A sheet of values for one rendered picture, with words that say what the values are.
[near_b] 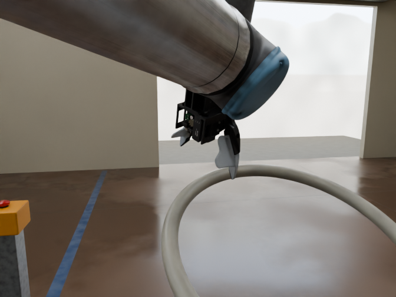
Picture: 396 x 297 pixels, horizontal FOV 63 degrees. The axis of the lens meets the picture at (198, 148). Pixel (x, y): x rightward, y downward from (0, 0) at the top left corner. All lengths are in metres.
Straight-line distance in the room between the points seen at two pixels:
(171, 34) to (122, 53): 0.03
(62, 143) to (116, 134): 0.97
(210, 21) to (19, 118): 6.20
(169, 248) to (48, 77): 5.79
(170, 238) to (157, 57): 0.39
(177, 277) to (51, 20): 0.42
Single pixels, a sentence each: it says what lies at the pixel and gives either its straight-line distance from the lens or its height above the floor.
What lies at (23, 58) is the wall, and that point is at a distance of 6.36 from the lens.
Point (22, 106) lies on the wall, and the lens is 6.37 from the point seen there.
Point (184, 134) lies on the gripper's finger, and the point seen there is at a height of 1.37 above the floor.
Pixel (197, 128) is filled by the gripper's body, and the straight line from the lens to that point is 0.57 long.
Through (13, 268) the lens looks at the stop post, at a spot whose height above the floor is 0.88.
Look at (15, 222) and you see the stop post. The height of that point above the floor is 1.05.
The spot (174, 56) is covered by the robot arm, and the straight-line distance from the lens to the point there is 0.24.
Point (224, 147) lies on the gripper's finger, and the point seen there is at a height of 1.36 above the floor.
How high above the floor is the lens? 1.46
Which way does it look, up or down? 10 degrees down
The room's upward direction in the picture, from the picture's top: straight up
